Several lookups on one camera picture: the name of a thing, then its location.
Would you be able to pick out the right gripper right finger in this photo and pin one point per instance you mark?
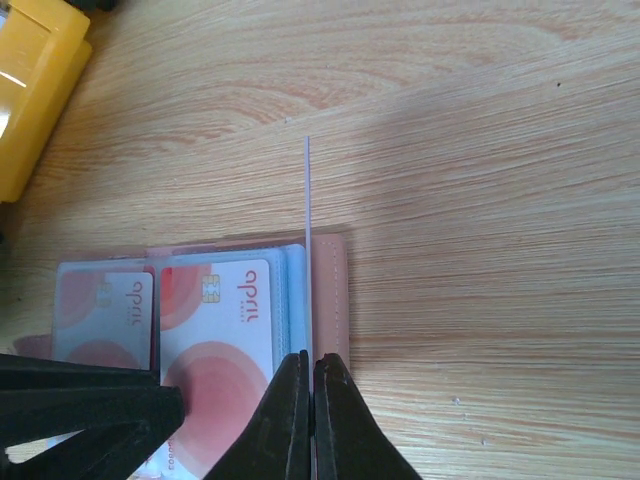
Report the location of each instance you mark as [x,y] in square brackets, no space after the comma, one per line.
[349,442]

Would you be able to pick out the yellow bin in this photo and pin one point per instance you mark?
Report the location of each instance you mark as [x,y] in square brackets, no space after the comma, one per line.
[43,53]

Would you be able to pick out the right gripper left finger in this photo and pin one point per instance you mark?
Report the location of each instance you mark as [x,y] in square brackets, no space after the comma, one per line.
[275,444]

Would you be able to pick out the red white card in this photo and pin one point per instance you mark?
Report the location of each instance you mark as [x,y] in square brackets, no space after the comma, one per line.
[216,346]
[103,318]

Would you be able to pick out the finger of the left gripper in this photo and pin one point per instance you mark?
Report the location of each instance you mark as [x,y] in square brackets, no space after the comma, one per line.
[112,419]

